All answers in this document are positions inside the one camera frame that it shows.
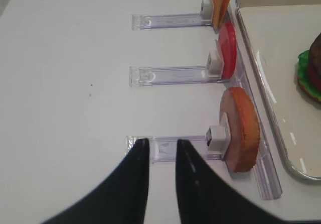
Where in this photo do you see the white serving tray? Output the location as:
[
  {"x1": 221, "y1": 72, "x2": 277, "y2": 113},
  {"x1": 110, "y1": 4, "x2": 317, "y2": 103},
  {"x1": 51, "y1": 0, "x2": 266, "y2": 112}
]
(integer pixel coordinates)
[{"x1": 236, "y1": 0, "x2": 320, "y2": 181}]

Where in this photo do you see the clear left rack rail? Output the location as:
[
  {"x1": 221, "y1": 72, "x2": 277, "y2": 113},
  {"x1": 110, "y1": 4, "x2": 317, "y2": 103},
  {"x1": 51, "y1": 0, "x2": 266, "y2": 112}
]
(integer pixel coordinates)
[{"x1": 225, "y1": 4, "x2": 283, "y2": 201}]

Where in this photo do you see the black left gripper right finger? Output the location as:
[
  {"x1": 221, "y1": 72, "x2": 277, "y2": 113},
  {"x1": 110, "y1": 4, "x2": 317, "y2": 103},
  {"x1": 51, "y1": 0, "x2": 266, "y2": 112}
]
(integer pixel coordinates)
[{"x1": 176, "y1": 139, "x2": 321, "y2": 224}]

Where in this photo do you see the clear bun pusher track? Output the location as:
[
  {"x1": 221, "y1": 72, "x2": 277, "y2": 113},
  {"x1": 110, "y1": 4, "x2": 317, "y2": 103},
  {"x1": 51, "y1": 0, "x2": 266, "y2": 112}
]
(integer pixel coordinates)
[{"x1": 126, "y1": 135, "x2": 223, "y2": 163}]

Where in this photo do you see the red tomato slice in rack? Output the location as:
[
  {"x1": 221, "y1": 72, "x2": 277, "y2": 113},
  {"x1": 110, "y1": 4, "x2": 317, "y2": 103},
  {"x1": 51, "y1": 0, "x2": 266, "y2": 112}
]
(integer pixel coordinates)
[{"x1": 218, "y1": 22, "x2": 237, "y2": 79}]

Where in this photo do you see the white tomato pusher block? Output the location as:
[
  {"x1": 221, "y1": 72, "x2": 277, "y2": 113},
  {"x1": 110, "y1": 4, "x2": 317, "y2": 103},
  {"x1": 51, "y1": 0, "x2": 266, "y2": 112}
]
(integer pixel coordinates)
[{"x1": 206, "y1": 50, "x2": 224, "y2": 77}]

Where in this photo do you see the clear cheese pusher track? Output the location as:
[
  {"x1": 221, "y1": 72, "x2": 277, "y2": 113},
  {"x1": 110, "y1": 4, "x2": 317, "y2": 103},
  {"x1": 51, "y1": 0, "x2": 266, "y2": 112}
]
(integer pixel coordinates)
[{"x1": 131, "y1": 14, "x2": 212, "y2": 31}]

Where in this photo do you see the green lettuce leaf on tray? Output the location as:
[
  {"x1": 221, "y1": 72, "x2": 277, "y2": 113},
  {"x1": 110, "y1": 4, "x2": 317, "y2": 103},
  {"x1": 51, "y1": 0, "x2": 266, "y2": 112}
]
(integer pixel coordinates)
[{"x1": 297, "y1": 50, "x2": 320, "y2": 92}]

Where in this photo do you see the bun slice in rack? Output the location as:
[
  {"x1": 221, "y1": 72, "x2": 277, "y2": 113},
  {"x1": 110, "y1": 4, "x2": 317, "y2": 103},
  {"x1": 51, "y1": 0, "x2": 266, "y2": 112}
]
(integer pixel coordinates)
[{"x1": 220, "y1": 87, "x2": 260, "y2": 173}]

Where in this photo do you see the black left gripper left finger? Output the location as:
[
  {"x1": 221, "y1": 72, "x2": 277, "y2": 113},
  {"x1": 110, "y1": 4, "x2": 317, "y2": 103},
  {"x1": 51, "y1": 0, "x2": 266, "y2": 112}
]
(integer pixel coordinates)
[{"x1": 46, "y1": 139, "x2": 150, "y2": 223}]

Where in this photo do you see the bottom bun slice on tray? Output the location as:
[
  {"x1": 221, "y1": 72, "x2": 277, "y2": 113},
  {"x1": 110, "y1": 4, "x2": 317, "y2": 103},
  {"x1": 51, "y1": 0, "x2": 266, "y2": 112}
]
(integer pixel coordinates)
[{"x1": 297, "y1": 77, "x2": 320, "y2": 103}]

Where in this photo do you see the clear tomato pusher track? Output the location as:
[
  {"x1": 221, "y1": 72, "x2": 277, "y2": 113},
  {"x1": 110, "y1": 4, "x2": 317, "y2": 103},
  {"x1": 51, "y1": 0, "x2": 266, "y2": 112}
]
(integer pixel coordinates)
[{"x1": 129, "y1": 66, "x2": 227, "y2": 87}]

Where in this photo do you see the white cheese pusher block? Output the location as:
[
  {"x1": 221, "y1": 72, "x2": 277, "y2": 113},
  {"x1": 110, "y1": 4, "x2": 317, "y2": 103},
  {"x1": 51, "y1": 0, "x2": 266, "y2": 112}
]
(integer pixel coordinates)
[{"x1": 200, "y1": 0, "x2": 214, "y2": 20}]

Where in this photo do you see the red tomato slice on tray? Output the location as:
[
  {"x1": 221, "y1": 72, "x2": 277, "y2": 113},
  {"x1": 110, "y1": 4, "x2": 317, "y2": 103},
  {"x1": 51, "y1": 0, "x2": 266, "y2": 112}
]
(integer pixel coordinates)
[{"x1": 307, "y1": 63, "x2": 321, "y2": 91}]

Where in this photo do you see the brown meat patty on tray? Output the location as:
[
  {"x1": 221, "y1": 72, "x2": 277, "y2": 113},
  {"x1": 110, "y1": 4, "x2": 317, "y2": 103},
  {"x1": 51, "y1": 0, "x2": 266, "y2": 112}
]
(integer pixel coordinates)
[{"x1": 309, "y1": 34, "x2": 321, "y2": 74}]

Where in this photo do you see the white bun pusher block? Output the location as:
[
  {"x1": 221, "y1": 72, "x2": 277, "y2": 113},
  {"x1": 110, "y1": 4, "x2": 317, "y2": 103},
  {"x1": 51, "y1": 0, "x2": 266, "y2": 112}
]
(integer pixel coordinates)
[{"x1": 205, "y1": 125, "x2": 231, "y2": 156}]

